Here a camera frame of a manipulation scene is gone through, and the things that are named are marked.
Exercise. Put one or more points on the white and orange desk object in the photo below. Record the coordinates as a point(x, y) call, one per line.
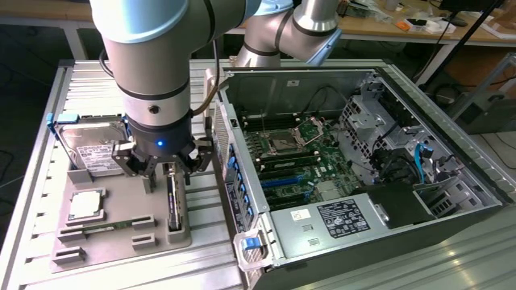
point(433, 27)

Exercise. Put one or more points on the CPU socket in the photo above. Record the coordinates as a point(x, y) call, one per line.
point(280, 142)

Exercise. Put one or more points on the black expansion slot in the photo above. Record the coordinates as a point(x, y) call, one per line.
point(288, 201)

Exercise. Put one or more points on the black monitor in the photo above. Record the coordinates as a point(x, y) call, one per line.
point(463, 3)

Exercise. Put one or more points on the green RAM stick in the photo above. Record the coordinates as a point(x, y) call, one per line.
point(112, 226)

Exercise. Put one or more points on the thin locking lever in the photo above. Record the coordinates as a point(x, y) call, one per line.
point(263, 124)

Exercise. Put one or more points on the silver CPU chip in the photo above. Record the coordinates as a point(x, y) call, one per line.
point(84, 204)

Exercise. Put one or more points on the hard disk in blue caddy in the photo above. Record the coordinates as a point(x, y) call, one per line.
point(92, 145)

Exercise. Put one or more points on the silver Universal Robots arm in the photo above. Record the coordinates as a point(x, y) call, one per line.
point(149, 60)

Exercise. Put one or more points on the metal socket cover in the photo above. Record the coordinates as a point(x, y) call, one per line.
point(308, 131)

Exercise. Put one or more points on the blue case release latch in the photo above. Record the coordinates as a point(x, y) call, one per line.
point(249, 244)

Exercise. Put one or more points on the black equipment box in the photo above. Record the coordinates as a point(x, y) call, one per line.
point(483, 117)

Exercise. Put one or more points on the silver chipset heatsink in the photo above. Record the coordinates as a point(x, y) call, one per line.
point(327, 191)

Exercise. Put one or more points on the grey slotted disk bay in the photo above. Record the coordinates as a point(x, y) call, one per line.
point(443, 202)

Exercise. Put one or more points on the black plastic shroud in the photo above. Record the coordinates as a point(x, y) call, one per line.
point(396, 205)

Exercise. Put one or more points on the grey power supply unit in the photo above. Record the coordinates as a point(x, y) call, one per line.
point(305, 238)

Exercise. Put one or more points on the Nvidia graphics card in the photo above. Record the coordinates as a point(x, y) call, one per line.
point(173, 199)

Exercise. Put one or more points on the grey plastic parts rack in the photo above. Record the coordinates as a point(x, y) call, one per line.
point(120, 205)

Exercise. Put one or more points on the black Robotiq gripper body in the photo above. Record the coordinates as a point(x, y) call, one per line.
point(161, 142)

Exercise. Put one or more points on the blue expansion slot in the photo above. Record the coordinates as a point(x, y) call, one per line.
point(281, 182)

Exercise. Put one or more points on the green motherboard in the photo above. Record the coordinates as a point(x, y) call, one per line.
point(327, 157)

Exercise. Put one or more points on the black RAM stick with label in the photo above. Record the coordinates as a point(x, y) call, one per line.
point(289, 163)

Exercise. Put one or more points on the black open PC case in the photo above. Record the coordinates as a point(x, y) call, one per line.
point(403, 253)

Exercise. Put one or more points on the wooden desk with white frame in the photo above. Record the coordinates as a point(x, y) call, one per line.
point(40, 9)

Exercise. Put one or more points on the black stand pole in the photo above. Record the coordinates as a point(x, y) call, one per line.
point(479, 22)

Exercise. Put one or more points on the blue card retention clip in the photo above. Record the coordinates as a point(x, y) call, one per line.
point(231, 160)
point(243, 189)
point(239, 177)
point(247, 201)
point(251, 213)

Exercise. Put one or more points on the silver perforated disk bay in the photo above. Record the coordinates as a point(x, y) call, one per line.
point(363, 121)

